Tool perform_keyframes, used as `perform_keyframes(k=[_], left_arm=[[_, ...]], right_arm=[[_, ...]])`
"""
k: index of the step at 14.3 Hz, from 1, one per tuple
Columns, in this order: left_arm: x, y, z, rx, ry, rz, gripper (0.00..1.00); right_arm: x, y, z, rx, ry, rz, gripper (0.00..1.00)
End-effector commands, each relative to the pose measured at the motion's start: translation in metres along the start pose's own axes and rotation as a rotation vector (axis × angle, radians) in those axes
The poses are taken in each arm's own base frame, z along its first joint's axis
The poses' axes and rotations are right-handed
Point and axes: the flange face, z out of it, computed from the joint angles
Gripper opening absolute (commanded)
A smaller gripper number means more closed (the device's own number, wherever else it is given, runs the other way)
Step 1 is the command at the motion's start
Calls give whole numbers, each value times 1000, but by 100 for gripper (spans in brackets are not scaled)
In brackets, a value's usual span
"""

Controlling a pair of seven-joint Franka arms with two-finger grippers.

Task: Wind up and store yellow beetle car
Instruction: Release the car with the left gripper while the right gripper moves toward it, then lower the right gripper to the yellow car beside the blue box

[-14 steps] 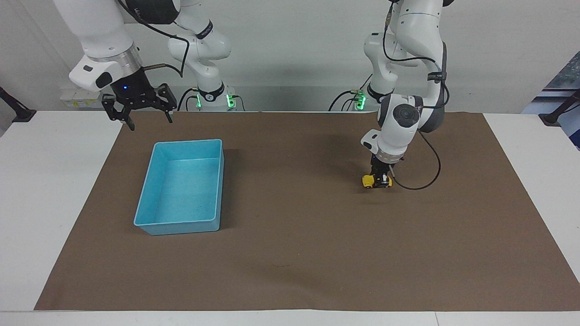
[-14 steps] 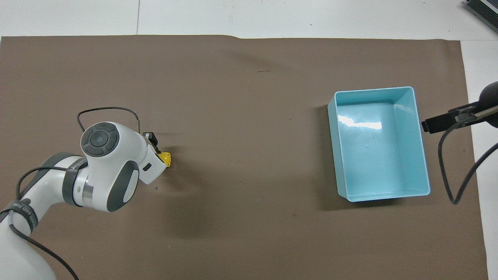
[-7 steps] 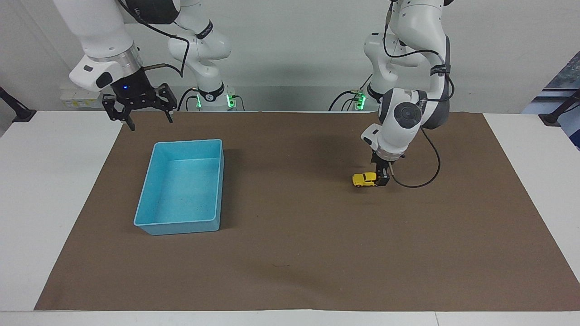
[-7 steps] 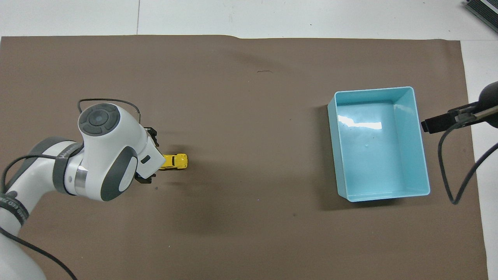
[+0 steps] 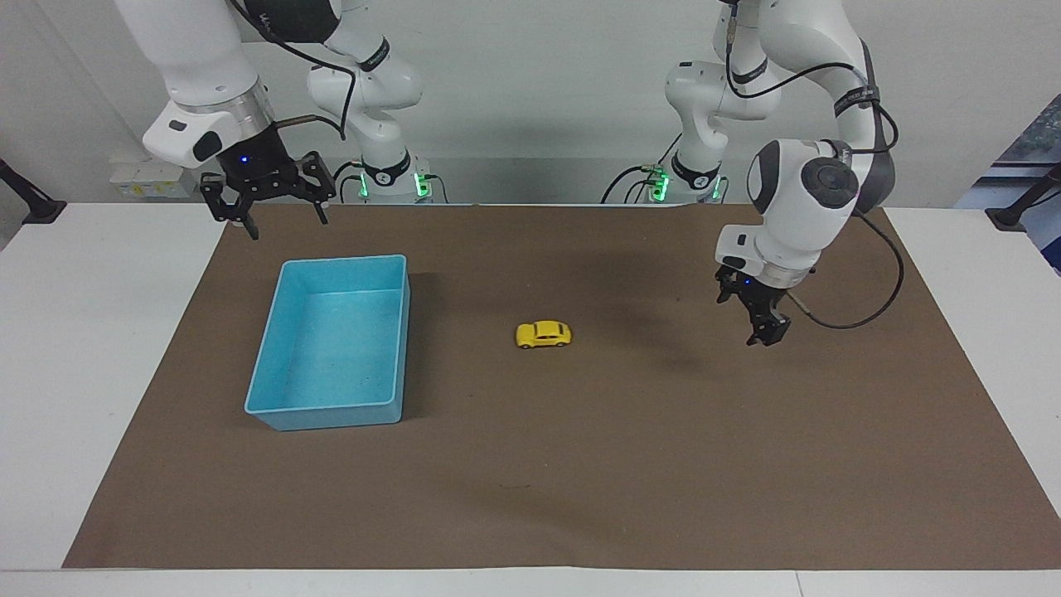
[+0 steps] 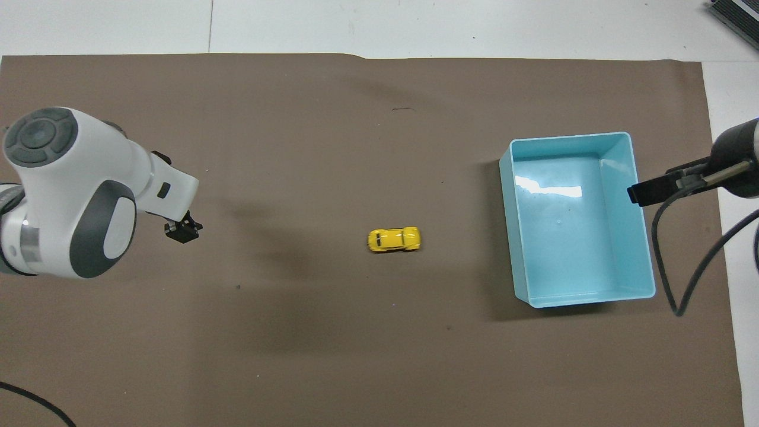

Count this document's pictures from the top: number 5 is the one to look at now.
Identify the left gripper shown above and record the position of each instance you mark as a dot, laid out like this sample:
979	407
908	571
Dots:
767	292

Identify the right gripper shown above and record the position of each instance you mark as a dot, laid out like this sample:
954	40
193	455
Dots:
255	159

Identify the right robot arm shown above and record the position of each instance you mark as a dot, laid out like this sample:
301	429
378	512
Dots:
203	58

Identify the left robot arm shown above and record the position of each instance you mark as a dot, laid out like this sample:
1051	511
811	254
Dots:
808	195

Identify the yellow toy beetle car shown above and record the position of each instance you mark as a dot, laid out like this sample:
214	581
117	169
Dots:
545	334

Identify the light blue plastic bin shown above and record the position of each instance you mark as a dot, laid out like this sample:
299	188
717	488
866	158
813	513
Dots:
336	348

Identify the black stand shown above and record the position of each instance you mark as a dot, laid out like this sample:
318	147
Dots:
31	203
1021	207

